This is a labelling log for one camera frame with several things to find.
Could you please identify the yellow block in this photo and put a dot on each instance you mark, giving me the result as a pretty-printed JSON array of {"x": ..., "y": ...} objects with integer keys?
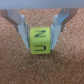
[{"x": 40, "y": 40}]

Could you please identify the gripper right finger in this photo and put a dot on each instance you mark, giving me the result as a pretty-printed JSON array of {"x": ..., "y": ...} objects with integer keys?
[{"x": 57, "y": 24}]

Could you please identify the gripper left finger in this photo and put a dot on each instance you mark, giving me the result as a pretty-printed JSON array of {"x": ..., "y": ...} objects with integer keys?
[{"x": 20, "y": 24}]

